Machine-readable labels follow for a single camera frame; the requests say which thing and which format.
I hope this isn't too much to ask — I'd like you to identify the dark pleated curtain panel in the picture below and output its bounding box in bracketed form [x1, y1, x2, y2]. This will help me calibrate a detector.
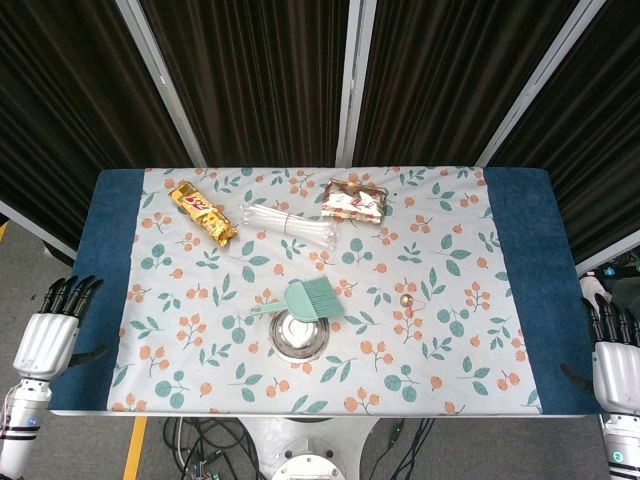
[352, 0, 584, 167]
[0, 0, 195, 254]
[488, 0, 640, 266]
[139, 0, 351, 167]

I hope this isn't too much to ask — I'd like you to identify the teal brush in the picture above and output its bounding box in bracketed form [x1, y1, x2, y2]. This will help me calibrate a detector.
[250, 281, 324, 322]

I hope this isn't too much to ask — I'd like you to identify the white partition frame post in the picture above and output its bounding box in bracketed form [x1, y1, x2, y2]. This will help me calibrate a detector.
[574, 243, 640, 276]
[476, 0, 599, 167]
[0, 199, 77, 260]
[115, 0, 207, 167]
[334, 0, 365, 168]

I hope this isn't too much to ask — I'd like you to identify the gold red-print candy packet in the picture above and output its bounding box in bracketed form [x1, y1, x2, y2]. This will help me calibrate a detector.
[320, 178, 388, 223]

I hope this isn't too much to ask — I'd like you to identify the yellow floor tape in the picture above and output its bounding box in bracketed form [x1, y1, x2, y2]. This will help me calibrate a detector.
[122, 416, 149, 480]

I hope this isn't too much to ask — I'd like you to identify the upturned stainless steel bowl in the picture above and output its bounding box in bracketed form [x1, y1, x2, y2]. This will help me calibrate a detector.
[268, 308, 332, 360]

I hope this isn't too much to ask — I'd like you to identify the clear plastic straw bundle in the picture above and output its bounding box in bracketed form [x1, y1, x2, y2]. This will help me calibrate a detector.
[240, 202, 339, 247]

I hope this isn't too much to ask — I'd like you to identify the floral printed tablecloth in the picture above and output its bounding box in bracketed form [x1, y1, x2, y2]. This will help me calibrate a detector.
[106, 166, 543, 416]

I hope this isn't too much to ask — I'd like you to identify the right white-black robot hand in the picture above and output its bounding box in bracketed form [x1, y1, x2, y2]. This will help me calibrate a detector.
[583, 298, 640, 417]

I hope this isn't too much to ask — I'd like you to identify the gold snack bag red logo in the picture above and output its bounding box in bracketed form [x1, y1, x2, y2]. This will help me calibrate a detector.
[169, 180, 239, 250]

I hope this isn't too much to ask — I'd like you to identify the green mini brush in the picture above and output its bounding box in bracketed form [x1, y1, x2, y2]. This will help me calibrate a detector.
[298, 277, 347, 318]

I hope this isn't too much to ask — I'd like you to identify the black floor cable bundle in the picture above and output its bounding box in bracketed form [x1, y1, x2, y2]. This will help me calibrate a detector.
[163, 416, 274, 480]
[367, 416, 437, 480]

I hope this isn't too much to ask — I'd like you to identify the blue table cover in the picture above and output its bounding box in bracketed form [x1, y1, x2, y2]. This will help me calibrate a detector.
[48, 166, 603, 417]

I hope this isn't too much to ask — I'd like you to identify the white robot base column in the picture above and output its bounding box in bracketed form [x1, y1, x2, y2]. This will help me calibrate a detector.
[241, 416, 384, 480]

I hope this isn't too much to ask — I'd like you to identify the left white-black robot hand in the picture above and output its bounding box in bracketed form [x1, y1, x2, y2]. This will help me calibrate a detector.
[11, 274, 104, 383]

